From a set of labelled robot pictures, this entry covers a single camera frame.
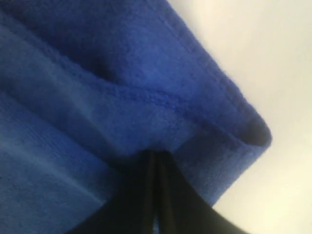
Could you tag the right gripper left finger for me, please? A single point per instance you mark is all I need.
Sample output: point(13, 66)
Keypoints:
point(131, 210)

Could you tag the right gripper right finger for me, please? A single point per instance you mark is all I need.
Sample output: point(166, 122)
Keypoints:
point(180, 209)

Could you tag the blue towel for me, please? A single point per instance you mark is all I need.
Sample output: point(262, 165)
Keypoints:
point(86, 86)

